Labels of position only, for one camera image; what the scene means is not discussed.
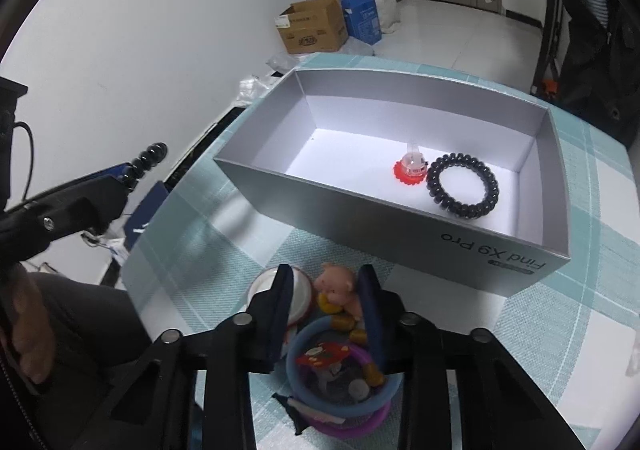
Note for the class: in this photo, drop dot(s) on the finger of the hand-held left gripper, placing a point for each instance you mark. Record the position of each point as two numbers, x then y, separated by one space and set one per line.
116 172
75 210

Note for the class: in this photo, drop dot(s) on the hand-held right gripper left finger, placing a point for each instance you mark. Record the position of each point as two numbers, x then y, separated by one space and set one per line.
280 310

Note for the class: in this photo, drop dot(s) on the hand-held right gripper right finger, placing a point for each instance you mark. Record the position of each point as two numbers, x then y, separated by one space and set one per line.
371 315

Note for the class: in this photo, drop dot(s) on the white round compact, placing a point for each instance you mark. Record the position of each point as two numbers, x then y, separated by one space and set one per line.
300 290

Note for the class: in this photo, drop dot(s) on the pink pig charm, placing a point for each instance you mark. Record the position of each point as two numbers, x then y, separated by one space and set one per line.
340 287

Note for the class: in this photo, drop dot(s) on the red mushroom hair clip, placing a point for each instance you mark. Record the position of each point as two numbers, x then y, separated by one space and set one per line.
325 355

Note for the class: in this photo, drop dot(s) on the grey cardboard box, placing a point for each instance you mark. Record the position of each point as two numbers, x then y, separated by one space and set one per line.
350 225

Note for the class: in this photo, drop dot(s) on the person's left forearm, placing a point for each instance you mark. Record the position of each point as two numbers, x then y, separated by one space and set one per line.
12 415

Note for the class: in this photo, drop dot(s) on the person's left hand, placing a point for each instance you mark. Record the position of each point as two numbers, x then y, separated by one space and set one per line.
22 330

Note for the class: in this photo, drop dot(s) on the dark blue shoe box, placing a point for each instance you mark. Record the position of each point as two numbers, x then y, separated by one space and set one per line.
150 210

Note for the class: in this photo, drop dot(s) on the white round bead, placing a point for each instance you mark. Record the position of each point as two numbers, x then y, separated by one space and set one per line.
358 388

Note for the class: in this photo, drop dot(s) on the black bow hair clip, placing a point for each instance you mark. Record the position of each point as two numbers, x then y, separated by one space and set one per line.
292 405

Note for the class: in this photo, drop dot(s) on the person's grey trouser leg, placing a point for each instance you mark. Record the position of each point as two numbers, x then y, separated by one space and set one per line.
85 320

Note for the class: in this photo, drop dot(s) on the red toy with clear top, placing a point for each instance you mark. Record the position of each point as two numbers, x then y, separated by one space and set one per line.
407 172

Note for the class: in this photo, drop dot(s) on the small clear plastic package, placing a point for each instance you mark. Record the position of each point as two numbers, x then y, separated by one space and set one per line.
252 89

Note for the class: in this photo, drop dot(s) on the teal checked tablecloth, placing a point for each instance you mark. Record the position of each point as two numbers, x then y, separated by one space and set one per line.
590 230

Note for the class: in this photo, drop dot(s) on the brown cardboard box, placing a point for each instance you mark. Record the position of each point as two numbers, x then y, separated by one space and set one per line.
312 25

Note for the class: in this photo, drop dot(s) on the orange tripod clamp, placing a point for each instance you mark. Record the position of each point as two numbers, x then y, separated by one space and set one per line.
550 87

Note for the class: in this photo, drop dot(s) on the white fabric bag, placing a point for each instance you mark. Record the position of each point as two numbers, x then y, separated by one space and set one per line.
387 5

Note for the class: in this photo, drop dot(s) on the black jacket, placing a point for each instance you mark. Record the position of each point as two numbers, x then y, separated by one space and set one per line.
600 70

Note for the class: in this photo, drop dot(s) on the black tripod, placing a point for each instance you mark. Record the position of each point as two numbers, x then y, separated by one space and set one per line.
552 30

